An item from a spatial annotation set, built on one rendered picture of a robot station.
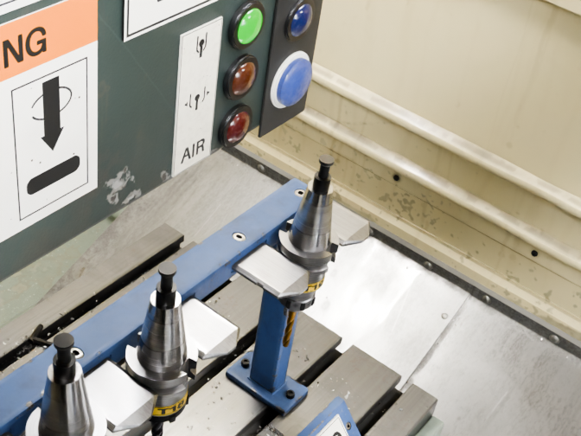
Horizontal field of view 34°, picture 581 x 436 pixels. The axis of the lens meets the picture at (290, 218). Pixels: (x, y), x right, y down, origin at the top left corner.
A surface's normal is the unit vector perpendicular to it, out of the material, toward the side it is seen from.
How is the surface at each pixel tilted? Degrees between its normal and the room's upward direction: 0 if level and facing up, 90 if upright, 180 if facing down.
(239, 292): 0
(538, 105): 90
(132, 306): 0
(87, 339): 0
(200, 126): 90
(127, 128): 90
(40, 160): 90
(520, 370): 24
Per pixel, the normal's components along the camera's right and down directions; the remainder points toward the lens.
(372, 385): 0.13, -0.76
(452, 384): -0.13, -0.52
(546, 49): -0.61, 0.44
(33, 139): 0.79, 0.47
